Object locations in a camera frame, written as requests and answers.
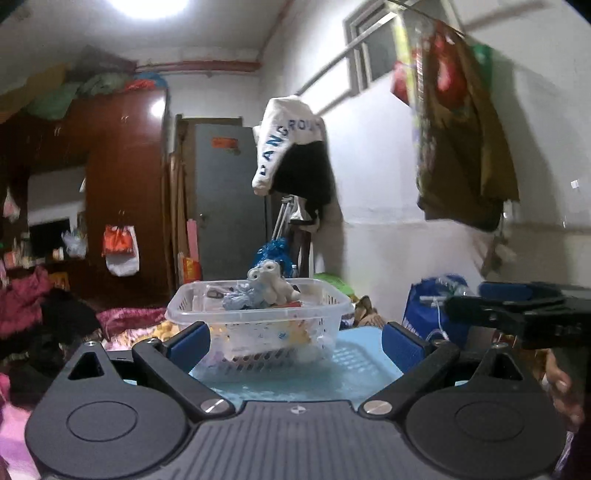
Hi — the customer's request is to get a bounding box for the window with metal frame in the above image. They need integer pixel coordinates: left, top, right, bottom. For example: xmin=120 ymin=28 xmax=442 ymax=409
xmin=344 ymin=0 xmax=464 ymax=95

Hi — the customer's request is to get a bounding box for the blue white woven bag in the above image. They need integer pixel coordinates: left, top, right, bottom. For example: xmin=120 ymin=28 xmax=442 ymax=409
xmin=402 ymin=274 xmax=474 ymax=347

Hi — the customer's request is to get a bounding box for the grey metal door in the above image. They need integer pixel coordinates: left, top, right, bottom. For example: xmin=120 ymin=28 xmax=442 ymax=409
xmin=187 ymin=123 xmax=267 ymax=280

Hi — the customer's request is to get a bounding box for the clear plastic perforated basket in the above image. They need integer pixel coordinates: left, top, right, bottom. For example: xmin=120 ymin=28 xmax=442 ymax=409
xmin=165 ymin=278 xmax=353 ymax=375

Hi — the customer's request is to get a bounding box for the person's right hand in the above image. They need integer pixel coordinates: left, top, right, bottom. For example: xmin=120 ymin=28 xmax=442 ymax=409
xmin=544 ymin=349 xmax=585 ymax=434

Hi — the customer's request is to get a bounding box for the red white hanging bag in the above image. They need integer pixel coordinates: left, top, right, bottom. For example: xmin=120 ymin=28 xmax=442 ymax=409
xmin=102 ymin=225 xmax=140 ymax=277

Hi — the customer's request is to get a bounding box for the red-brown wooden wardrobe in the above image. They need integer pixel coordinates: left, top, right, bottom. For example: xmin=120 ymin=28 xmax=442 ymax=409
xmin=1 ymin=89 xmax=170 ymax=306

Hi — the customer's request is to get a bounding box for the maroon plaid cloth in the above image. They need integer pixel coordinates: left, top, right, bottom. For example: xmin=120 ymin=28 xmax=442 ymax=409
xmin=0 ymin=266 xmax=52 ymax=339

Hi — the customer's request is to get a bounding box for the grey plush toy with glasses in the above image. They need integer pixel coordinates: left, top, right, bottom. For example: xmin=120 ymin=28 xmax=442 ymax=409
xmin=222 ymin=260 xmax=301 ymax=311

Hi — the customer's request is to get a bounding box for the blue plastic bag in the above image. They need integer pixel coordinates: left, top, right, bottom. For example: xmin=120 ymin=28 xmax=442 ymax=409
xmin=252 ymin=237 xmax=296 ymax=278

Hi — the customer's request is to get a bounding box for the white black hanging jacket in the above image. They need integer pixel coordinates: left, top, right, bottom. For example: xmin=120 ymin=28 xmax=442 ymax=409
xmin=252 ymin=95 xmax=334 ymax=232

